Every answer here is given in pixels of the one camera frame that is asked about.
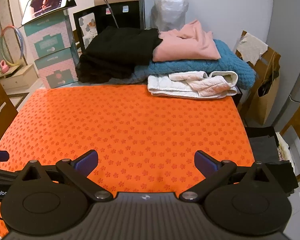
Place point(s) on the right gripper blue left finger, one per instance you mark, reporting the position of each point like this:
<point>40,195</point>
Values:
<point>86,163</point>

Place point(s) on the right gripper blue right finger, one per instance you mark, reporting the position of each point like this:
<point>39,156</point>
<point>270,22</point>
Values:
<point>206,164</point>

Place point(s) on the wooden chair right with clothes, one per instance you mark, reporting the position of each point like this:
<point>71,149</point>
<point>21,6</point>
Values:
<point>269,147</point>

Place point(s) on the black folded clothes pile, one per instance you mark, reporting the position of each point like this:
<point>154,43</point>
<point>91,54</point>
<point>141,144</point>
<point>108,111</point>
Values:
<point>115,52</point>

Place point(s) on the orange flower-pattern table mat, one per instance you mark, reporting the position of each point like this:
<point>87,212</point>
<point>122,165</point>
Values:
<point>144,143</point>

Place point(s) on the low white cabinet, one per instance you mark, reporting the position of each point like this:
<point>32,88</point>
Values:
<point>23,77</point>

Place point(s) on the white quilted jacket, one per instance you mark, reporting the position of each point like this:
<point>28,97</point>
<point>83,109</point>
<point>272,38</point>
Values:
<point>194,85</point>

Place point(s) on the pink kettlebell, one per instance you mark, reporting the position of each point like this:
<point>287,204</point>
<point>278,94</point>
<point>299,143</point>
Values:
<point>4,66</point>

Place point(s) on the lower teal pink carton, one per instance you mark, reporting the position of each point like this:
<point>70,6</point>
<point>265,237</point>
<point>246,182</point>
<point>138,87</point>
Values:
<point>58,69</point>

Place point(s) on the teal pink carton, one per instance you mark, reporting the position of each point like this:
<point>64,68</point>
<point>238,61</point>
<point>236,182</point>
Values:
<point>58,69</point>
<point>49,34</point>

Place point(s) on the teal knitted sweater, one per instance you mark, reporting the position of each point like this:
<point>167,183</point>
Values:
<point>228,62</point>

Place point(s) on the colourful hula hoop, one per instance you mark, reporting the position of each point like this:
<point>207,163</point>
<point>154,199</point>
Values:
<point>12,46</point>

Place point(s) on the brown paper bag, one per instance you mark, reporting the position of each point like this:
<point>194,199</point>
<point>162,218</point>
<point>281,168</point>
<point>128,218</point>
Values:
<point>258,101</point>

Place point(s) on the pink folded garment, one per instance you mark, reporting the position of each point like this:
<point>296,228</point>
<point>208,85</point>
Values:
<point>191,42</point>

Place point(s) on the silver refrigerator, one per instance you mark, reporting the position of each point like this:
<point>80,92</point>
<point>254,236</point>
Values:
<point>289,108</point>

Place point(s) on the upper teal pink carton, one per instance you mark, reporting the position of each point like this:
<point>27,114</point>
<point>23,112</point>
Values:
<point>49,34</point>

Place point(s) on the clear plastic bag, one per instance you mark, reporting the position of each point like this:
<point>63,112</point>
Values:
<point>168,14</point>

